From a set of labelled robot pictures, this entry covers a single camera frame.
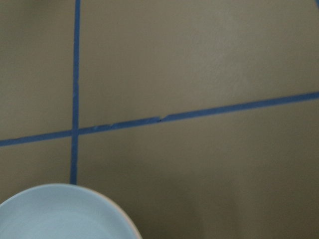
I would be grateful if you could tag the blue plate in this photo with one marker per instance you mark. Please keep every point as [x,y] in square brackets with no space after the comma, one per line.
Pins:
[64,211]

